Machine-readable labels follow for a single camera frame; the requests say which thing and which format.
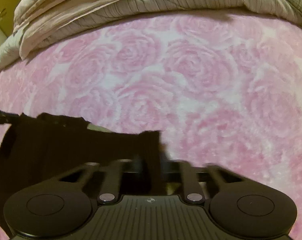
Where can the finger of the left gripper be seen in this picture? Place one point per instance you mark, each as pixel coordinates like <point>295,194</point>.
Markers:
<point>8,118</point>

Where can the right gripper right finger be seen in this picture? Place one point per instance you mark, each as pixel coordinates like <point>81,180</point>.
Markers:
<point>168,165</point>

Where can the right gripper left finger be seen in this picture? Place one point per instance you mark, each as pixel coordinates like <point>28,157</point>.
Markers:
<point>133,165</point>

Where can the black and grey sweater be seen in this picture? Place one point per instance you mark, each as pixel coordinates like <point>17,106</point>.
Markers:
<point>36,149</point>

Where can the pink rose blanket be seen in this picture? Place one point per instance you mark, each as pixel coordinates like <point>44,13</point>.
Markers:
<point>223,86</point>

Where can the white striped pillow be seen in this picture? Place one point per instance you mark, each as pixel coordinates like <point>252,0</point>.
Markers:
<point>290,10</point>

